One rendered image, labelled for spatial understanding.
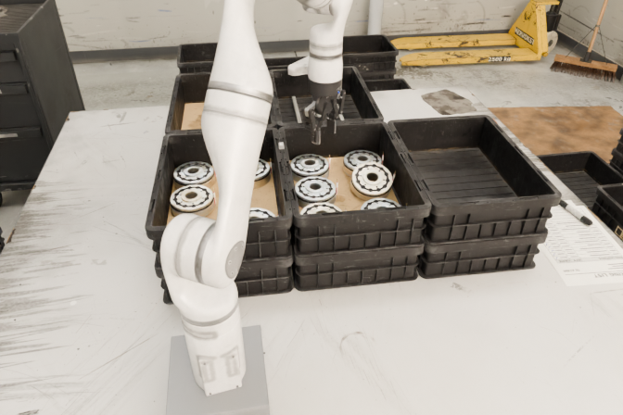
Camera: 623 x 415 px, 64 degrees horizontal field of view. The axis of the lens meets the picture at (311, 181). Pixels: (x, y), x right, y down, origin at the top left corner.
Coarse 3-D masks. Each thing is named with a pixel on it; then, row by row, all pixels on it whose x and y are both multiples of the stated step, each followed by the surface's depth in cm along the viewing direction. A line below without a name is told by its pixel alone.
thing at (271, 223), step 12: (180, 132) 132; (192, 132) 132; (276, 132) 133; (276, 144) 131; (276, 156) 123; (156, 180) 114; (156, 192) 110; (288, 192) 111; (156, 204) 107; (288, 204) 107; (288, 216) 104; (156, 228) 100; (252, 228) 103; (264, 228) 103; (276, 228) 104
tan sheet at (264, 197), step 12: (216, 180) 132; (216, 192) 128; (252, 192) 128; (264, 192) 128; (216, 204) 123; (252, 204) 124; (264, 204) 124; (276, 204) 124; (168, 216) 119; (216, 216) 120; (276, 216) 120
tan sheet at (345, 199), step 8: (328, 160) 140; (336, 160) 140; (336, 168) 137; (328, 176) 134; (336, 176) 134; (344, 176) 134; (336, 184) 131; (344, 184) 131; (344, 192) 128; (352, 192) 128; (392, 192) 128; (336, 200) 125; (344, 200) 125; (352, 200) 125; (360, 200) 125; (344, 208) 122; (352, 208) 122; (360, 208) 122
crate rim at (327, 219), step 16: (288, 128) 135; (304, 128) 135; (384, 128) 136; (288, 160) 121; (400, 160) 123; (288, 176) 116; (384, 208) 106; (400, 208) 106; (416, 208) 106; (304, 224) 104; (320, 224) 105; (336, 224) 105
